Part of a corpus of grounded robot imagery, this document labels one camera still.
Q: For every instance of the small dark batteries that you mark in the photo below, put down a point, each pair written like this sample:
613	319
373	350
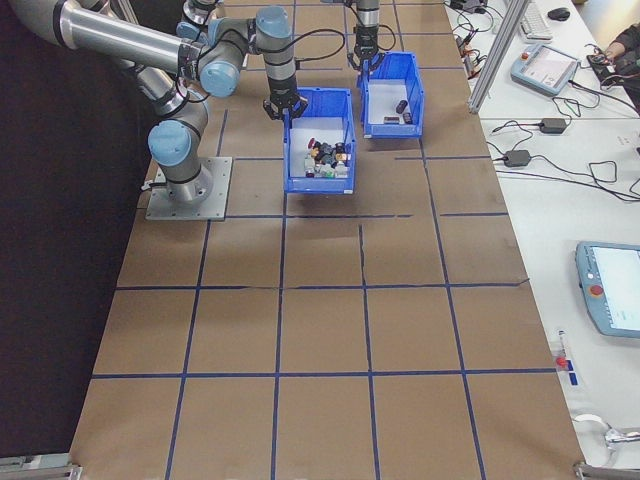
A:
385	97

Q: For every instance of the white keyboard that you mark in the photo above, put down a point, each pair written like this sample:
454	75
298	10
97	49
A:
537	22

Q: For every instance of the white marker pen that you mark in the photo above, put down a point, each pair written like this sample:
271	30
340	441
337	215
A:
562	342

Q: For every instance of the red mushroom push button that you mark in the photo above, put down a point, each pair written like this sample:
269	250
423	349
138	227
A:
313	144

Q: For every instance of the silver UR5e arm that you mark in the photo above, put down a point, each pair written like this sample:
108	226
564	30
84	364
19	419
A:
367	12
125	35

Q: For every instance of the aluminium frame profile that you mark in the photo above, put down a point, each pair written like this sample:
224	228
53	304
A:
40	466
607	471

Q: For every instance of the silver metal clamp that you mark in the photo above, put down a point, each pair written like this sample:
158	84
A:
622	436

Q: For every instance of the black round push button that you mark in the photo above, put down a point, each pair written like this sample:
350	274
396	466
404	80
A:
331	159

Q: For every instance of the white switch green lens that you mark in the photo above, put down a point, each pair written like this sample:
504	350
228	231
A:
334	173

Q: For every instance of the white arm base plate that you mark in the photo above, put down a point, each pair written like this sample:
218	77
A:
220	200

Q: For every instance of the grey-blue teach pendant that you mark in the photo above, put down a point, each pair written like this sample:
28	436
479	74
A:
610	290
545	67

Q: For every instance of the black yellow push button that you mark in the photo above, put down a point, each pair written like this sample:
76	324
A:
341	148

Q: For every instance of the small red cap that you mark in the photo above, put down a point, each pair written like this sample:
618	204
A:
561	361

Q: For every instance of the forearm in dark sleeve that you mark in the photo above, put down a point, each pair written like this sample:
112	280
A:
631	50

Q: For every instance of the aluminium upright post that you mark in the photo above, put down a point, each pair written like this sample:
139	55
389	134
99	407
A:
495	60

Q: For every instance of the blue plastic storage bin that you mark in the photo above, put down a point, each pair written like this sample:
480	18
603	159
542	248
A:
395	132
320	185

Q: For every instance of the white pilot lamp red lens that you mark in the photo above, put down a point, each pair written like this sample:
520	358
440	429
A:
310	167

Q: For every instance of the black computer mouse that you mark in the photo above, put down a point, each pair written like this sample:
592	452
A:
558	13

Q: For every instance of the bystander bare hand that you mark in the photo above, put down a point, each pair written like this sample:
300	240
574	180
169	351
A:
614	49

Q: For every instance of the black cylindrical battery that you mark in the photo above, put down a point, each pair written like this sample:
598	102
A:
391	120
408	118
401	106

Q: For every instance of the black electronics box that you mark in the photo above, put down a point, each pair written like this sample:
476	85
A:
600	62

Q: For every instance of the pile of push-button switches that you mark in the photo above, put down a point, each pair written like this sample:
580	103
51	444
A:
320	130

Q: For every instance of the black frame cover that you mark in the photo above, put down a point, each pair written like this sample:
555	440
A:
50	250

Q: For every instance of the black power adapter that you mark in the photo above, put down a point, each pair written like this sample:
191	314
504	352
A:
555	125
517	157
474	5

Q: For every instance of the blue tape piece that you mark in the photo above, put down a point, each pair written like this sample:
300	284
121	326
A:
575	378

